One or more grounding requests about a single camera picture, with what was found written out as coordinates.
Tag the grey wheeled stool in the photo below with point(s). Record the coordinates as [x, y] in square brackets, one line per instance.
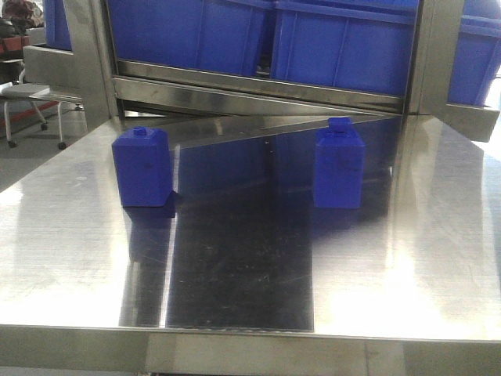
[11, 93]

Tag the blue bin far right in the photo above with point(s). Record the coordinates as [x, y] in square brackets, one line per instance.
[477, 58]

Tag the blue bin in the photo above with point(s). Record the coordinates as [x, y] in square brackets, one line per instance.
[56, 28]
[360, 45]
[477, 58]
[220, 36]

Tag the stainless steel shelf rack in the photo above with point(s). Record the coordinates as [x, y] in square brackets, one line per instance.
[91, 74]

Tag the blue bin far left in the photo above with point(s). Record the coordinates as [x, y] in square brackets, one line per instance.
[56, 28]

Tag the blue bin lower left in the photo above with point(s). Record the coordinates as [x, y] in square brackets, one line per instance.
[220, 36]

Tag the blue bin lower right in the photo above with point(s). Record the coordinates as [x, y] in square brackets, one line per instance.
[360, 45]

